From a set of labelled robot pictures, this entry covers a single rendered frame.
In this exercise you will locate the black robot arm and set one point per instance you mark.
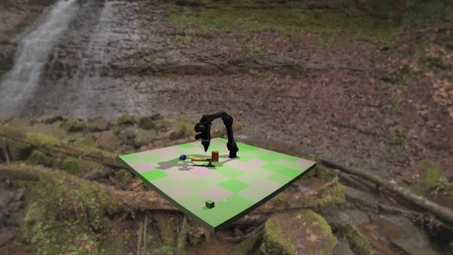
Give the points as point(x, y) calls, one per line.
point(204, 125)

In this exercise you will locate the small green cube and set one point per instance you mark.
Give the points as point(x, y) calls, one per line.
point(209, 204)

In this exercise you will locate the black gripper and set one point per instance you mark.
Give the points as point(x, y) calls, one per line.
point(206, 140)

